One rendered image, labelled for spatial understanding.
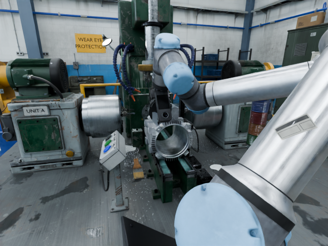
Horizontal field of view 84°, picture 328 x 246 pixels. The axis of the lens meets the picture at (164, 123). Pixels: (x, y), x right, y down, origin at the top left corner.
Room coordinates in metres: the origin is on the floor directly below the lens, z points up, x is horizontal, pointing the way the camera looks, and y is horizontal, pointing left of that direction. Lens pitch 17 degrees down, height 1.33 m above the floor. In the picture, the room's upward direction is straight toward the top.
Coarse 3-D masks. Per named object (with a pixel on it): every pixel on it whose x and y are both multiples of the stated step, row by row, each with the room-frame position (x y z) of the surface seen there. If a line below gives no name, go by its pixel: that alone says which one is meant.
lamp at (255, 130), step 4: (252, 124) 0.66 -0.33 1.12; (256, 124) 0.65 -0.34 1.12; (260, 124) 0.65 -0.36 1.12; (264, 124) 0.65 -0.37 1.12; (248, 128) 0.68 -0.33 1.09; (252, 128) 0.66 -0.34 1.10; (256, 128) 0.65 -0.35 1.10; (260, 128) 0.64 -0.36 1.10; (248, 132) 0.67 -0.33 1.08; (252, 132) 0.65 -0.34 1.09; (256, 132) 0.65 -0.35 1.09; (260, 132) 0.64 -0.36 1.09
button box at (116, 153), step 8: (112, 136) 0.64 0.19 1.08; (120, 136) 0.66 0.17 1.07; (112, 144) 0.56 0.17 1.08; (120, 144) 0.58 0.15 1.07; (112, 152) 0.52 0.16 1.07; (120, 152) 0.52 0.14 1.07; (104, 160) 0.51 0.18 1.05; (112, 160) 0.52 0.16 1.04; (120, 160) 0.52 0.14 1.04; (112, 168) 0.52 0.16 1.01
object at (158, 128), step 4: (148, 116) 0.90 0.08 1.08; (184, 124) 0.75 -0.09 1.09; (156, 128) 0.71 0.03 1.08; (160, 128) 0.72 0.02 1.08; (188, 128) 0.75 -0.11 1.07; (156, 152) 0.73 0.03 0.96; (184, 152) 0.74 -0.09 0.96; (188, 152) 0.75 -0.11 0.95; (156, 156) 0.71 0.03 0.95; (160, 156) 0.72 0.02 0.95
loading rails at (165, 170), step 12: (144, 144) 1.11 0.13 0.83; (144, 156) 0.96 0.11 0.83; (156, 168) 0.72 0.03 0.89; (180, 168) 0.71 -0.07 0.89; (192, 168) 0.66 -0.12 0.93; (156, 180) 0.72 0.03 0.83; (168, 180) 0.61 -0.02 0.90; (180, 180) 0.71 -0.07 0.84; (192, 180) 0.63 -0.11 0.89; (156, 192) 0.64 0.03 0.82; (168, 192) 0.61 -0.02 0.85
